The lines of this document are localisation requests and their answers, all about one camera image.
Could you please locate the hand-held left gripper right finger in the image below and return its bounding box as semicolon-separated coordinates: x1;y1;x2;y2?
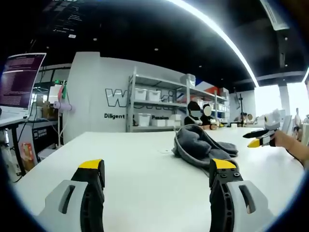
209;158;277;232

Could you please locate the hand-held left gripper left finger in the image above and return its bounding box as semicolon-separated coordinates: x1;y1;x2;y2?
36;159;106;232

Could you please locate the dark grey towel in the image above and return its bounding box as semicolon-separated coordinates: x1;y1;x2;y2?
171;124;239;178

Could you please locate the person's right hand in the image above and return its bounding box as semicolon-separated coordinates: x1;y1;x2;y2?
274;130;293;150

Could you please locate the black tripod stand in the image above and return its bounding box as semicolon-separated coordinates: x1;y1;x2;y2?
235;93;244;127

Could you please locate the white table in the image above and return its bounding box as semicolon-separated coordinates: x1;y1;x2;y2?
13;126;305;232

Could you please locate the orange snack box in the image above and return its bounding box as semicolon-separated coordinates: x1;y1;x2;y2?
19;142;39;171

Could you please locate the lilac rolled mat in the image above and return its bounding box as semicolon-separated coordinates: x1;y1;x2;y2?
53;101;76;113

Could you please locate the grey metal shelving rack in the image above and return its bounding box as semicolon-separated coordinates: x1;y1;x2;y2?
126;67;230;133

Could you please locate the black-legged side desk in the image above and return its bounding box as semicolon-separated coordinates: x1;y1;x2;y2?
0;108;58;177

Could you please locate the ceiling light strip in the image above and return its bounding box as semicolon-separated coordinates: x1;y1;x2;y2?
166;0;260;87

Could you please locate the ceiling air conditioner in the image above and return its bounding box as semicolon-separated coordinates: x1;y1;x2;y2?
259;0;290;31

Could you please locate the computer monitor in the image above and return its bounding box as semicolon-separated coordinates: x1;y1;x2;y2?
0;53;47;110

